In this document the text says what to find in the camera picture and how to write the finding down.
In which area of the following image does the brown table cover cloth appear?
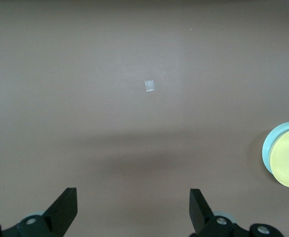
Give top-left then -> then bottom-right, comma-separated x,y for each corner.
0,0 -> 289,237

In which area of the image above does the small clear tape piece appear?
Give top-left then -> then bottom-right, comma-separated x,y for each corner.
144,79 -> 155,92

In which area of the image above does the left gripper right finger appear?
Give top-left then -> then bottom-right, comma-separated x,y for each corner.
188,188 -> 283,237

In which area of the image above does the yellow round plate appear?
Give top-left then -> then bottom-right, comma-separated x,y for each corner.
269,127 -> 289,189

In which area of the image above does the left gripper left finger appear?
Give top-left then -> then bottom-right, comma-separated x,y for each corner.
0,187 -> 79,237

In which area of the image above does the pale green round plate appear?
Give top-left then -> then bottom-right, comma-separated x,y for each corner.
262,120 -> 289,177

